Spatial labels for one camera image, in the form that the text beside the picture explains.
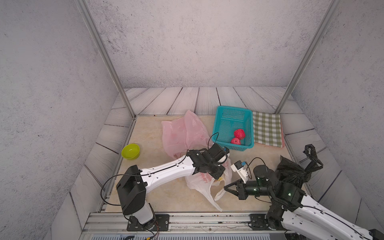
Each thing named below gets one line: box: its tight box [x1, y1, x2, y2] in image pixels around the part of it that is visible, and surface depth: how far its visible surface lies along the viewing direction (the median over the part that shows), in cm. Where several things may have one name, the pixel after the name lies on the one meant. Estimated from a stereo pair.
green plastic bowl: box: [121, 143, 141, 160], surface depth 98 cm
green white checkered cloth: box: [252, 111, 283, 148], surface depth 113 cm
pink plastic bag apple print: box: [161, 110, 213, 159], surface depth 109 cm
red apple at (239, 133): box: [234, 128, 246, 140], surface depth 104 cm
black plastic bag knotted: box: [274, 144, 324, 188], surface depth 72 cm
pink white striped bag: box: [185, 158, 233, 212], surface depth 76 cm
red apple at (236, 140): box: [230, 137, 241, 145], surface depth 101 cm
